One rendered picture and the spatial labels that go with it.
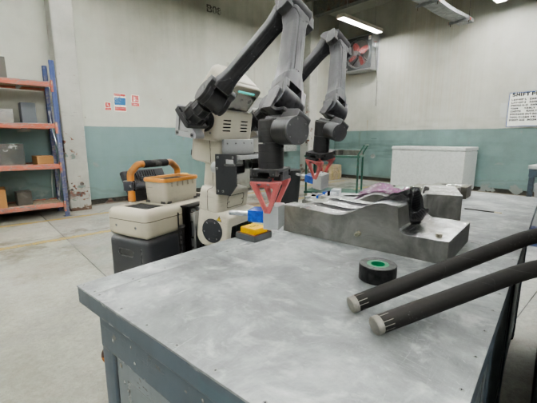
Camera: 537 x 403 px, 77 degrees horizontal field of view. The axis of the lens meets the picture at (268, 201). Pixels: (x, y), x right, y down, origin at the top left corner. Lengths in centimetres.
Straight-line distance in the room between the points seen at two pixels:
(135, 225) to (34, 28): 512
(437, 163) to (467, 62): 222
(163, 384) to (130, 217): 96
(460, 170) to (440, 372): 713
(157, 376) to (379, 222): 64
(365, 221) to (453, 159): 670
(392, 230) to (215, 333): 56
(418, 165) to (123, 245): 695
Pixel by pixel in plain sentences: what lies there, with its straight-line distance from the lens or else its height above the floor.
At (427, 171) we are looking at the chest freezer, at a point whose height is 43.
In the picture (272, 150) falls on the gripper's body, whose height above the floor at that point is 108.
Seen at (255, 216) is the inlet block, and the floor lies 93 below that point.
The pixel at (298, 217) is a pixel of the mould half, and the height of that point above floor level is 85.
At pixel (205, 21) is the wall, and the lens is 755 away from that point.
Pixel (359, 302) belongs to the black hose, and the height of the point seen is 82.
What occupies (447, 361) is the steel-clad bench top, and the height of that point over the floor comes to 80.
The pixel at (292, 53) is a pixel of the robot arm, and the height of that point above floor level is 130.
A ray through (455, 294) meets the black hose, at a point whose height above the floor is 85.
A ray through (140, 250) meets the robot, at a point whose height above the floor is 64.
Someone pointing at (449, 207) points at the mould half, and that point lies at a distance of 135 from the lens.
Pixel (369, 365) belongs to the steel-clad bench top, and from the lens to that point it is 53.
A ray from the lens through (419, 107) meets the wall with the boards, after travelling 890.
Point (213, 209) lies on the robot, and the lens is 141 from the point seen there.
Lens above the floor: 110
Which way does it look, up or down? 11 degrees down
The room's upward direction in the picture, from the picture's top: straight up
